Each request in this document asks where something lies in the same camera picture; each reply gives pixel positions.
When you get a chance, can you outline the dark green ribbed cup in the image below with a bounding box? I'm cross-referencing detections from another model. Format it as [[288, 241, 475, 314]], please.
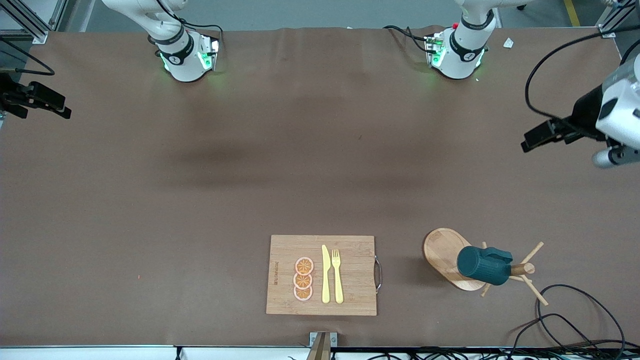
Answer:
[[457, 245, 514, 286]]

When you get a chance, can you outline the wooden cup rack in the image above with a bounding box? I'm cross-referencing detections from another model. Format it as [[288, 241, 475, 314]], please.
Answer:
[[423, 227, 549, 307]]

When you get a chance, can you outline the bamboo cutting board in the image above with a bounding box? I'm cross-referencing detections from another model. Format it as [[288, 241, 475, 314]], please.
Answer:
[[265, 235, 383, 317]]

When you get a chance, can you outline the yellow plastic fork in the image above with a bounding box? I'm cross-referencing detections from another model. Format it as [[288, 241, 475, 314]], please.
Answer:
[[331, 249, 345, 305]]

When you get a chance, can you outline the yellow plastic knife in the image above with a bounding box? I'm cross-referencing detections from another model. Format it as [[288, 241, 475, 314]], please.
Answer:
[[321, 244, 331, 304]]

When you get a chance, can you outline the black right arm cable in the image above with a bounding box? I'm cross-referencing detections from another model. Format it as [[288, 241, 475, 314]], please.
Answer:
[[0, 37, 55, 76]]

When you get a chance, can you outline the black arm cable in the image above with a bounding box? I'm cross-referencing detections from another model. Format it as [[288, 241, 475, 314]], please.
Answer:
[[0, 37, 55, 76], [524, 23, 640, 122]]

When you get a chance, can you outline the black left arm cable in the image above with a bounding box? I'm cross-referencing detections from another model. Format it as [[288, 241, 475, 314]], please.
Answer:
[[524, 23, 640, 122]]

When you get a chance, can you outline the aluminium frame profile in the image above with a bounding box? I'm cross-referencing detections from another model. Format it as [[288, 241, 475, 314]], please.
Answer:
[[595, 0, 640, 39], [0, 0, 68, 45]]

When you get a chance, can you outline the black loose cable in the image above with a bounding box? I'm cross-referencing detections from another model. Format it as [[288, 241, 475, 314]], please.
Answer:
[[509, 313, 598, 351], [536, 284, 627, 351]]

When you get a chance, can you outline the black base power cable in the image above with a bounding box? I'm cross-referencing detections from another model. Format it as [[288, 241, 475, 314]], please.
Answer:
[[153, 0, 224, 56], [382, 24, 442, 55]]

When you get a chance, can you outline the black cable tangle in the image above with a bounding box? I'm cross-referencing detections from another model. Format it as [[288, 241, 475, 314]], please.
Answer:
[[345, 345, 640, 360]]

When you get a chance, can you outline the metal clamp bracket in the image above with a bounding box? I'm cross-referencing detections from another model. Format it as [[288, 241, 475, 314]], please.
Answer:
[[309, 331, 338, 360]]

